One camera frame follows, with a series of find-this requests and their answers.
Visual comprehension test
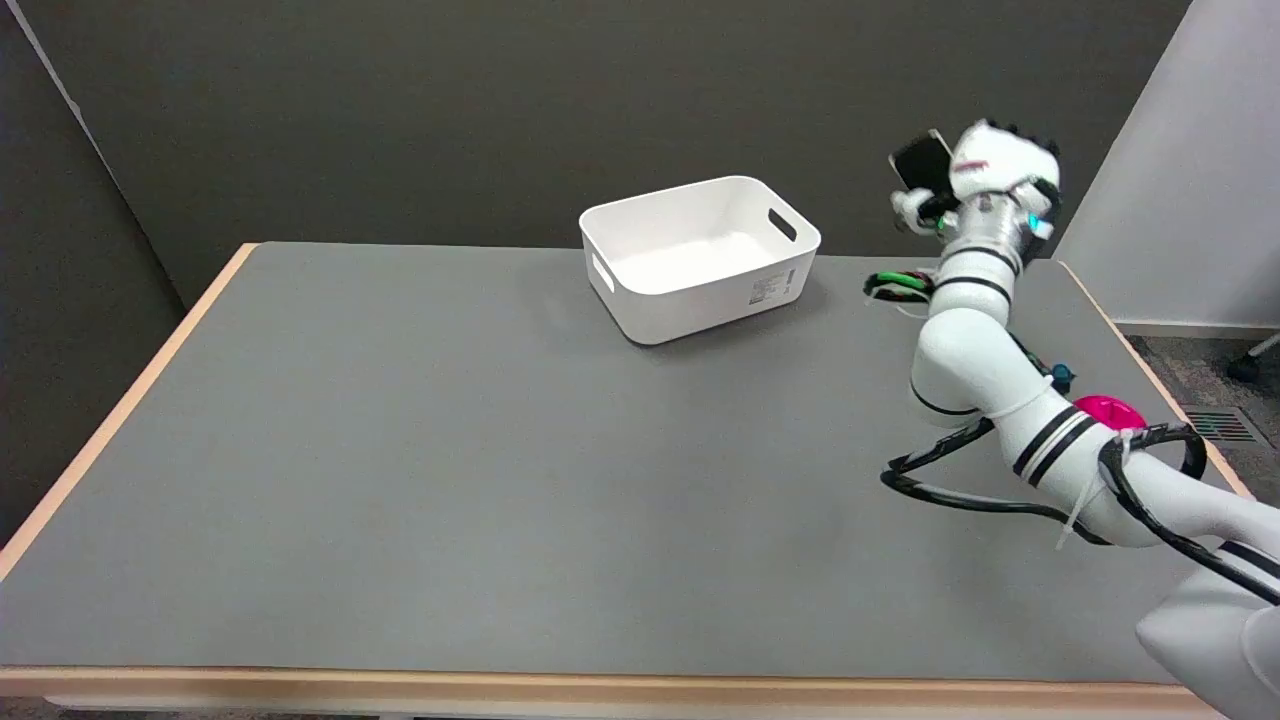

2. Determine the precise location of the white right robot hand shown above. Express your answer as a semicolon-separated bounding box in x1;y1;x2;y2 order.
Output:
890;119;1063;239

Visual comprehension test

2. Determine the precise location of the black smartphone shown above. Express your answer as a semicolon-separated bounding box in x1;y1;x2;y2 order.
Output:
889;129;957;194

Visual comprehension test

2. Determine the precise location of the white plastic storage box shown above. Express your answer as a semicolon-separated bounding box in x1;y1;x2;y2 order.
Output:
579;175;823;347

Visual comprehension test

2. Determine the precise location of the magenta round object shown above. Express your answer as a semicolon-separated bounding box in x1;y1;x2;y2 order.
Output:
1072;394;1148;433

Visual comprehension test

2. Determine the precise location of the chair leg with black caster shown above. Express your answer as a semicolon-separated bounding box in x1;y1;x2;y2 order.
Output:
1227;333;1280;384

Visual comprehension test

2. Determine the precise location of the metal floor vent grate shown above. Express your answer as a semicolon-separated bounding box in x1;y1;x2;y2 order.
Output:
1186;408;1259;444

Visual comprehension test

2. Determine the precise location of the white zip tie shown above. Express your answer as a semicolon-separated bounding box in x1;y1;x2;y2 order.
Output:
1056;430;1141;552

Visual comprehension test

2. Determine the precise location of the green and black cable bundle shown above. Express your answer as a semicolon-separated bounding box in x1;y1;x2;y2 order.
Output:
863;268;938;304

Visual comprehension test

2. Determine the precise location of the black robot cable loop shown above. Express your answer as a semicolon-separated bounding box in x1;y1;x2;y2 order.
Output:
1097;423;1280;607
880;418;1113;548

